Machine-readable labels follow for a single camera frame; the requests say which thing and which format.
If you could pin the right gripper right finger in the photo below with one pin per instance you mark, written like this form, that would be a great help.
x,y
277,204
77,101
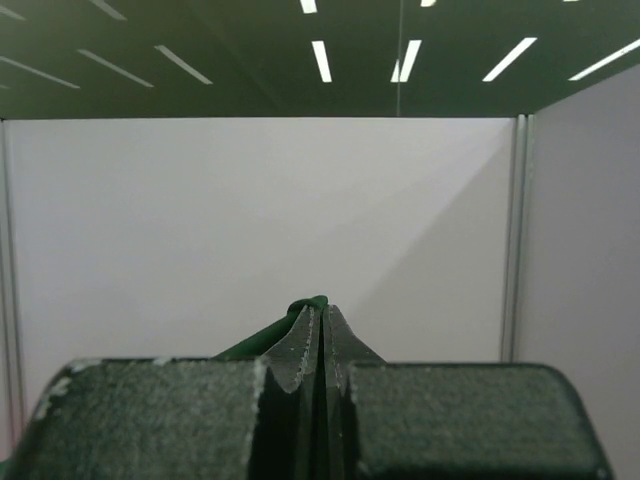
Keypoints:
x,y
451,420

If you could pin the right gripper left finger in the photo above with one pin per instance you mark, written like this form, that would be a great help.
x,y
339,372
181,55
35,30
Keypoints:
x,y
178,417

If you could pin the white green raglan t-shirt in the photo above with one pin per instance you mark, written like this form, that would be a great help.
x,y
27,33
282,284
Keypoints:
x,y
261,341

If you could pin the left aluminium frame post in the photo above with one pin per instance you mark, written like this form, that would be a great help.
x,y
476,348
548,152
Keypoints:
x,y
8,277

